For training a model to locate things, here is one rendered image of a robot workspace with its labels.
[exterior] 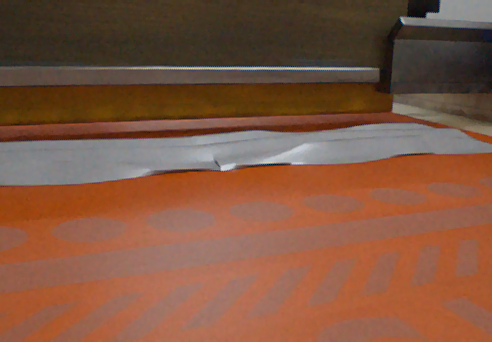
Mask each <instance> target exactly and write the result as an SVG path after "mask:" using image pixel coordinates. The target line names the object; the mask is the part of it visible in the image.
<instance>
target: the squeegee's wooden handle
mask: <svg viewBox="0 0 492 342"><path fill-rule="evenodd" d="M408 2H409V0H0V65H3V66H141V65H164V66H327V67H374V68H379V70H380V81H385V69H386V57H387V44H388V35H389V33H390V30H391V28H392V27H393V26H394V25H395V23H396V22H397V20H398V19H399V17H407V13H408Z"/></svg>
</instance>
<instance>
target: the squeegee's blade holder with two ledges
mask: <svg viewBox="0 0 492 342"><path fill-rule="evenodd" d="M379 82H380V70H379V68H374V67H327V66H164V65H141V66H3V65H0V88H15V87H36V86H143V85H253V84H361V83H379Z"/></svg>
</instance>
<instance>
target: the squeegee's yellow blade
mask: <svg viewBox="0 0 492 342"><path fill-rule="evenodd" d="M369 99H394V94H388V93H382V92H378V91H375V83H361V84H253V85H143V86H36V87H15V88H0V108H37V107H78V106H118V105H160V104H202V103H244V102H285V101H327V100H369Z"/></svg>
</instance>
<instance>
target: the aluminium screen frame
mask: <svg viewBox="0 0 492 342"><path fill-rule="evenodd" d="M394 103H399V104H404V105H408V106H413V107H422V108H427V109H432V110H436V111H441V112H446V113H451V114H456V115H460V116H465V117H469V118H474V119H479V120H483V121H489V122H492V92H491V93H467V94H427V93H416V94H394Z"/></svg>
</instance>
